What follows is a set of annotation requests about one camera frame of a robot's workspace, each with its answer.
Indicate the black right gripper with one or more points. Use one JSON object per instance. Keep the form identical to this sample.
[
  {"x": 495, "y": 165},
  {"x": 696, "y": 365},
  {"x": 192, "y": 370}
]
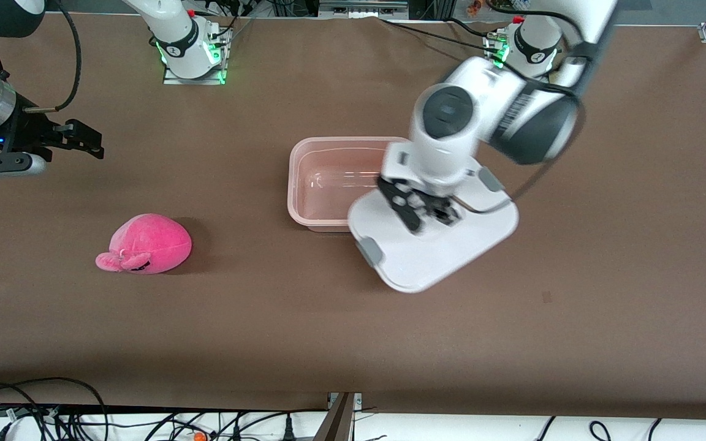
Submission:
[{"x": 29, "y": 133}]

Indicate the small orange figurine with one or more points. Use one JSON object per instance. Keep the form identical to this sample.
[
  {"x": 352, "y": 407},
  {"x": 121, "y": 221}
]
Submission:
[{"x": 474, "y": 7}]

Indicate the pink translucent plastic box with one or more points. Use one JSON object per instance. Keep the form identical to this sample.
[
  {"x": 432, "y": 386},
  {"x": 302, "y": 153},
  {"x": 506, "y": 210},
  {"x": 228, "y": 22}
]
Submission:
[{"x": 328, "y": 184}]

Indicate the white box lid grey clips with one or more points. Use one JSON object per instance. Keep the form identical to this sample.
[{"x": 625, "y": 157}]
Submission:
[{"x": 439, "y": 257}]

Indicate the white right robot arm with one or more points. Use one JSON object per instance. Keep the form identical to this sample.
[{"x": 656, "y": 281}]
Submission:
[{"x": 175, "y": 37}]

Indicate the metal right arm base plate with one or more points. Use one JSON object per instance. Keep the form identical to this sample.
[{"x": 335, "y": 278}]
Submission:
[{"x": 193, "y": 81}]

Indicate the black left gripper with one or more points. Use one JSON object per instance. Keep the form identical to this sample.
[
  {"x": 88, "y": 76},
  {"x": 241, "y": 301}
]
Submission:
[{"x": 431, "y": 206}]

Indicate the pink plush toy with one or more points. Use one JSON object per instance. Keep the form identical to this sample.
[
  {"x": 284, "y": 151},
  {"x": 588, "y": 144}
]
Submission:
[{"x": 151, "y": 242}]

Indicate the grey device with ports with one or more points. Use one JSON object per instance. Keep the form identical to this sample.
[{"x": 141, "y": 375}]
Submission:
[{"x": 362, "y": 7}]

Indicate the aluminium profile leg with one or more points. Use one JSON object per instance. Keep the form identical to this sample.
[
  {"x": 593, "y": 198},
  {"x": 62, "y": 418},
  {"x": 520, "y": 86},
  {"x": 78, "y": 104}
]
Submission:
[{"x": 336, "y": 425}]

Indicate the black power plug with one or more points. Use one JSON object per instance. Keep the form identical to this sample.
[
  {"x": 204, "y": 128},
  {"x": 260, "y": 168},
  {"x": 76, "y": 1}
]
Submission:
[{"x": 288, "y": 432}]

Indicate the small orange object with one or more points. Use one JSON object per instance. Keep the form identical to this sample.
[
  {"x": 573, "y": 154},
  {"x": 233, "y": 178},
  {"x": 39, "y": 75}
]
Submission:
[{"x": 198, "y": 437}]

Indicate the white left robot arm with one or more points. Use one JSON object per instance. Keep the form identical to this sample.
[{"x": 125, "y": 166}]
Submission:
[{"x": 451, "y": 141}]

